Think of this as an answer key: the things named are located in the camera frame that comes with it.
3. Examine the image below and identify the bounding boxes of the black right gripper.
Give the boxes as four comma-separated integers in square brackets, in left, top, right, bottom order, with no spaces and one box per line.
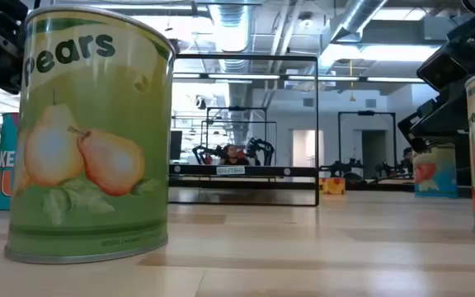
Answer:
[397,84,469,154]

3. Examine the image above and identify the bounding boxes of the blue tomato box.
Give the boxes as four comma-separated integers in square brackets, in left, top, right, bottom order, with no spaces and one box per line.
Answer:
[412,143,459,200]

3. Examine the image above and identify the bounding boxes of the small yellow box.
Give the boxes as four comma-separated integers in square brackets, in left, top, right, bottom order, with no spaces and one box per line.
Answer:
[318,177,346,196]

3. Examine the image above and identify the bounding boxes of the magenta teal chicken soup can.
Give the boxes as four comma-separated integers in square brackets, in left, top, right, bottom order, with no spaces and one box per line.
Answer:
[0,111,20,211]

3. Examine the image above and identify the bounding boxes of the green pears can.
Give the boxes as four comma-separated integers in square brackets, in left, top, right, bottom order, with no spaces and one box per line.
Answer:
[4,3,176,265]

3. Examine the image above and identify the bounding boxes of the person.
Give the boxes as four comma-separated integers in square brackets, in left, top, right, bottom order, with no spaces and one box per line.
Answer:
[401,147,414,171]
[220,144,250,167]

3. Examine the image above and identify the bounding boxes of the yellow hanging pendant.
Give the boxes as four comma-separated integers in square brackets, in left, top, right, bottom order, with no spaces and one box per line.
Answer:
[347,59,357,103]

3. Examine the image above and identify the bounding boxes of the black background monitor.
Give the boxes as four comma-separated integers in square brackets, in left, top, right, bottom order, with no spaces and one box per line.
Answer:
[170,130,183,162]

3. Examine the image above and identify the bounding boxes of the black background gantry frame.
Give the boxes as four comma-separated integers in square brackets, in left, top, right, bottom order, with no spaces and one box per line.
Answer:
[205,106,269,166]
[337,110,398,168]

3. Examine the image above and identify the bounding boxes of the black aluminium table frame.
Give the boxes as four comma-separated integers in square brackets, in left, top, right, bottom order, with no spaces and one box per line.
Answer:
[167,177,473,199]

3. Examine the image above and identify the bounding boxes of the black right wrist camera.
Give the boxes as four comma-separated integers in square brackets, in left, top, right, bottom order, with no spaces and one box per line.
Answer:
[416,53,469,92]

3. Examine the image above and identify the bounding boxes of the silver ventilation duct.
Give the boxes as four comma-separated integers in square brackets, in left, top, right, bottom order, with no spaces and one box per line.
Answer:
[330,0,389,42]
[208,2,256,145]

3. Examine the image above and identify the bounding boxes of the black metal shelf frame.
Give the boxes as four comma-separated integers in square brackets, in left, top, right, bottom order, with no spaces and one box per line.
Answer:
[167,53,320,207]

